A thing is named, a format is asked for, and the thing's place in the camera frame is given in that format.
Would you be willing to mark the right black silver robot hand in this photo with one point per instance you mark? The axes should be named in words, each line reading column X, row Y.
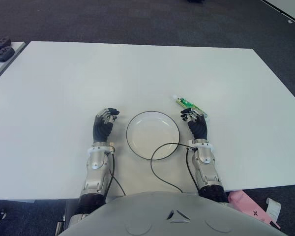
column 199, row 127

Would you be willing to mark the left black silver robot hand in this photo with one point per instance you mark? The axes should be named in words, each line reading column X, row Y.
column 102, row 129

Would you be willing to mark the green white toothpaste tube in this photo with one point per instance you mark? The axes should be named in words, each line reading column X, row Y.
column 184, row 102

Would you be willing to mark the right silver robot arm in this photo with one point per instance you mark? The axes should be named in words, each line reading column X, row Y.
column 206, row 169

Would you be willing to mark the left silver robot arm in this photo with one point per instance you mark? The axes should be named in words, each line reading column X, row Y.
column 96, row 169

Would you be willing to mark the white plate with black rim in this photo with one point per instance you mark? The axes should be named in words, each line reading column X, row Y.
column 147, row 132

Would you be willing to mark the pink cardboard box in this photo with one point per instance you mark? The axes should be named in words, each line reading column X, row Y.
column 245, row 204

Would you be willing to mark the grey robot torso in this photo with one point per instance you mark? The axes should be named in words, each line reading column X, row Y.
column 172, row 216

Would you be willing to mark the white paper tag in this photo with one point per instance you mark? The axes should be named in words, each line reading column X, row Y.
column 273, row 209

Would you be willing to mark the white side table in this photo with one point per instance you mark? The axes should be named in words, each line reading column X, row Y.
column 5, row 68

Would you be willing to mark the black game controller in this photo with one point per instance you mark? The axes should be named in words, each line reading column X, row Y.
column 0, row 41
column 2, row 53

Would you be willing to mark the small white floor object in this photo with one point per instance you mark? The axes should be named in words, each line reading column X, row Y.
column 290, row 21

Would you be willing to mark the white table with black edge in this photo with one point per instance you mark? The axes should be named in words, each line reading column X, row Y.
column 287, row 9

